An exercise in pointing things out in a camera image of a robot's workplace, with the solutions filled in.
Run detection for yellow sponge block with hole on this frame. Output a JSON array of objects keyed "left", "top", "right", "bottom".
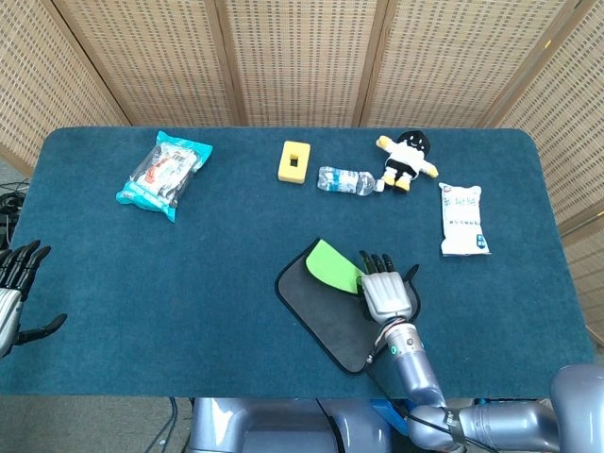
[{"left": 276, "top": 140, "right": 311, "bottom": 184}]

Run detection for black floor cables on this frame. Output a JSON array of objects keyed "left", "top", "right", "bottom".
[{"left": 0, "top": 180, "right": 30, "bottom": 249}]

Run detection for grey and green cloth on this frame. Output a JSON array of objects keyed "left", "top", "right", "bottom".
[{"left": 275, "top": 237, "right": 423, "bottom": 377}]

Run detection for blue cable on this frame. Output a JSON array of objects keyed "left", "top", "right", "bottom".
[{"left": 149, "top": 397, "right": 178, "bottom": 453}]

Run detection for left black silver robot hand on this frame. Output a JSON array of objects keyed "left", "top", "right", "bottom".
[{"left": 0, "top": 240, "right": 68, "bottom": 359}]

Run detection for teal snack package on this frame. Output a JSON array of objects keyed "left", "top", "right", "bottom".
[{"left": 115, "top": 130, "right": 214, "bottom": 224}]

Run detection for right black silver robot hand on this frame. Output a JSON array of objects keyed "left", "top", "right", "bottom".
[{"left": 358, "top": 249, "right": 421, "bottom": 327}]

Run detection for clear plastic water bottle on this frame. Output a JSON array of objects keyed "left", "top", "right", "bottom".
[{"left": 316, "top": 165, "right": 386, "bottom": 197}]

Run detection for blue plastic crate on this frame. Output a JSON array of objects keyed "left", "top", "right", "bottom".
[{"left": 370, "top": 398, "right": 411, "bottom": 412}]

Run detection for bamboo folding screen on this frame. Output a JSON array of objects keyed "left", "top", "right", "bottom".
[{"left": 0, "top": 0, "right": 604, "bottom": 348}]

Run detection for black white plush doll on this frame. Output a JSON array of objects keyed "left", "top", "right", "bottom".
[{"left": 375, "top": 129, "right": 439, "bottom": 193}]

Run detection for grey robot torso base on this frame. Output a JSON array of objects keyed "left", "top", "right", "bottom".
[{"left": 187, "top": 397, "right": 411, "bottom": 453}]

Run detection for white plastic pouch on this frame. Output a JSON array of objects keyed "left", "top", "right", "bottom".
[{"left": 438, "top": 181, "right": 491, "bottom": 258}]

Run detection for blue felt table cover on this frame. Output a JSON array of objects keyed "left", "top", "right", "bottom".
[{"left": 0, "top": 126, "right": 597, "bottom": 400}]

